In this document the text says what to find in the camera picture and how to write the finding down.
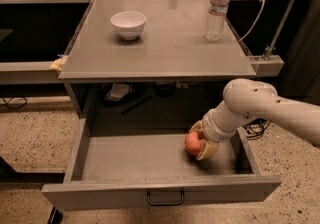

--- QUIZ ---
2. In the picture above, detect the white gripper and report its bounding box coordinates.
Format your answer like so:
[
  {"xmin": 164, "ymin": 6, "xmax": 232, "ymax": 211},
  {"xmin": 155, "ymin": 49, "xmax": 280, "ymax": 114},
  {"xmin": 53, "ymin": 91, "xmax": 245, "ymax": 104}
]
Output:
[{"xmin": 190, "ymin": 109, "xmax": 237, "ymax": 161}]

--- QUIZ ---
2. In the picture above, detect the red apple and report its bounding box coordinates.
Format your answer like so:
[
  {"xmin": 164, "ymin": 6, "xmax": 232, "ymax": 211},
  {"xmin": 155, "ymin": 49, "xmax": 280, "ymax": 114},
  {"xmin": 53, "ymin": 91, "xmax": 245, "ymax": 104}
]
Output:
[{"xmin": 185, "ymin": 130, "xmax": 204, "ymax": 156}]

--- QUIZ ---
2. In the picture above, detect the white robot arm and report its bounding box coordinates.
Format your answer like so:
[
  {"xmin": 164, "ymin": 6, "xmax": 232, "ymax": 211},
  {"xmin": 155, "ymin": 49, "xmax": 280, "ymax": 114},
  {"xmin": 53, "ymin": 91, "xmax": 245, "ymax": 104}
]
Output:
[{"xmin": 185, "ymin": 79, "xmax": 320, "ymax": 161}]

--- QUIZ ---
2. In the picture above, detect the grey open top drawer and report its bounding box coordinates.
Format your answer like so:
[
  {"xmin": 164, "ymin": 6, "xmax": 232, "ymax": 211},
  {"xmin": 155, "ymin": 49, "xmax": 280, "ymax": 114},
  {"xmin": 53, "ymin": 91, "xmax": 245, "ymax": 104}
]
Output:
[{"xmin": 42, "ymin": 111, "xmax": 281, "ymax": 211}]

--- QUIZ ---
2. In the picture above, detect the grey metal cabinet table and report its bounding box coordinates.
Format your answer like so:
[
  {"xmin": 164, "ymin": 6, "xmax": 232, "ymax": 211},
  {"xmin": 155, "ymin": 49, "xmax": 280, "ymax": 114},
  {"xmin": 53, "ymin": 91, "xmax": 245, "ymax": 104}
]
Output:
[{"xmin": 58, "ymin": 0, "xmax": 285, "ymax": 116}]

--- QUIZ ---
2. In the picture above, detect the clear plastic water bottle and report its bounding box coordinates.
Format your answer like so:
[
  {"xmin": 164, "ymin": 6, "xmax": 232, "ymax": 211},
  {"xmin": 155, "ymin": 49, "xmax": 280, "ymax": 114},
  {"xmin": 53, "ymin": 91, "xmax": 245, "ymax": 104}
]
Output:
[{"xmin": 205, "ymin": 0, "xmax": 230, "ymax": 42}]

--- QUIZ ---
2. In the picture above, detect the white ceramic bowl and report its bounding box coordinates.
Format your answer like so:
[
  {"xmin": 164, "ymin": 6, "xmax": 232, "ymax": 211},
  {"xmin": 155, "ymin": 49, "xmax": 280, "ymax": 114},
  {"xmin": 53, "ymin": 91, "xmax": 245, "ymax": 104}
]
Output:
[{"xmin": 110, "ymin": 11, "xmax": 146, "ymax": 40}]

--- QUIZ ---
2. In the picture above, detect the yellow cloth at table edge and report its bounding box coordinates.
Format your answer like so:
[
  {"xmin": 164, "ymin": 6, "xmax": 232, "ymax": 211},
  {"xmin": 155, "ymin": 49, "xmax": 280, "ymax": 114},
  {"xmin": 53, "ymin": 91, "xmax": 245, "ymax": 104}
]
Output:
[{"xmin": 50, "ymin": 56, "xmax": 68, "ymax": 72}]

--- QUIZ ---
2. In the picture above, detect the metal support rod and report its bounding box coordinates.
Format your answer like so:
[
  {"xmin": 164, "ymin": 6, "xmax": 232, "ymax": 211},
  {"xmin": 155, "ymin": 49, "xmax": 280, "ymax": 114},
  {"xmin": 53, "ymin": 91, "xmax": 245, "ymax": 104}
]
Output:
[{"xmin": 260, "ymin": 0, "xmax": 309, "ymax": 62}]

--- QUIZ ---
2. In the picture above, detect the black cable bundle on floor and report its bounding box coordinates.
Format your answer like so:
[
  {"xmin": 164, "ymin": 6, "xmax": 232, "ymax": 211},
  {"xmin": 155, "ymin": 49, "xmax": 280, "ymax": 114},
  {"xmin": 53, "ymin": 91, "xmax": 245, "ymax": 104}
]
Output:
[{"xmin": 243, "ymin": 118, "xmax": 272, "ymax": 141}]

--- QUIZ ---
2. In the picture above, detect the black drawer handle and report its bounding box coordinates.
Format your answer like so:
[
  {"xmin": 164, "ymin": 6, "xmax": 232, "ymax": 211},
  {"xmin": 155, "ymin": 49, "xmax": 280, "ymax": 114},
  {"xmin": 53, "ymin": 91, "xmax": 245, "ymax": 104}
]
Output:
[{"xmin": 146, "ymin": 191, "xmax": 185, "ymax": 207}]

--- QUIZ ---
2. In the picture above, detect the black cable left floor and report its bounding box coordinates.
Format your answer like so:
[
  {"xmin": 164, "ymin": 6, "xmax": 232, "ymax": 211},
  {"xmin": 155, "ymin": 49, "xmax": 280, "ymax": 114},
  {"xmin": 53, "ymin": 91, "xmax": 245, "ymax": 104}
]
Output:
[{"xmin": 0, "ymin": 96, "xmax": 28, "ymax": 110}]

